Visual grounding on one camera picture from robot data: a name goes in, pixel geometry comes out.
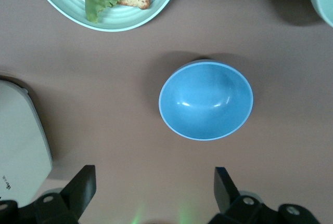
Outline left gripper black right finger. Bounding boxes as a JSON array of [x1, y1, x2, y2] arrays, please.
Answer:
[[208, 166, 280, 224]]

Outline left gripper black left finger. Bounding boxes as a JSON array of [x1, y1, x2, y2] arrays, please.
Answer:
[[33, 165, 97, 224]]

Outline blue bowl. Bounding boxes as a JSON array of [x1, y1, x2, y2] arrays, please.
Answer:
[[158, 59, 254, 141]]

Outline silver toaster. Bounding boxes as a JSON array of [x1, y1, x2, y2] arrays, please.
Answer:
[[0, 75, 54, 208]]

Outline pale green plate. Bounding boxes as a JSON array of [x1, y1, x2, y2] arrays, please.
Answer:
[[27, 0, 183, 32]]

